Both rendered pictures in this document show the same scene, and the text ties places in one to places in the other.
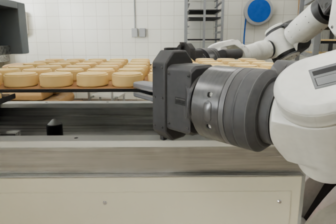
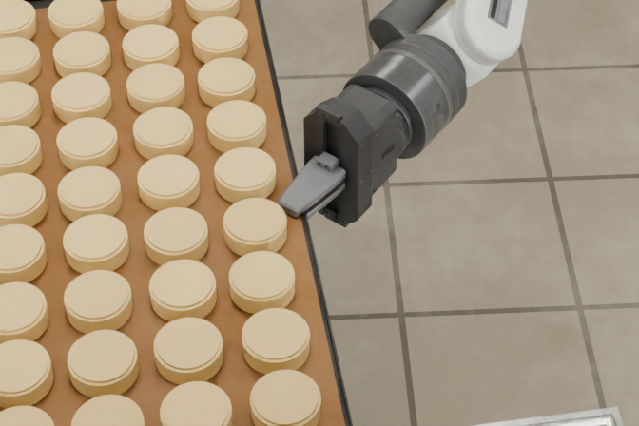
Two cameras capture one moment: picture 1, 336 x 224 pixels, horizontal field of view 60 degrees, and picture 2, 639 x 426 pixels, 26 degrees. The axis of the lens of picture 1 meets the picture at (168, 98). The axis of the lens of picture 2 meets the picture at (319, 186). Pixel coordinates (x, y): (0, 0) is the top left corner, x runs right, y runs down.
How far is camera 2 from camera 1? 121 cm
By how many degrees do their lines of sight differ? 87
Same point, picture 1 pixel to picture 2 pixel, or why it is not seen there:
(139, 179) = not seen: hidden behind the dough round
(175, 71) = (382, 125)
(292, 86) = (495, 38)
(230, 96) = (453, 89)
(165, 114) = (372, 185)
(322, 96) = (514, 29)
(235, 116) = (460, 101)
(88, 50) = not seen: outside the picture
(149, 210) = not seen: hidden behind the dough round
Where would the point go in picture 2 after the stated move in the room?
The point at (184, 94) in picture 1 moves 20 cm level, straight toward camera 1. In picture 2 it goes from (393, 137) to (628, 125)
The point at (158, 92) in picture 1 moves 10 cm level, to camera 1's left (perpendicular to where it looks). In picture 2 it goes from (366, 170) to (387, 261)
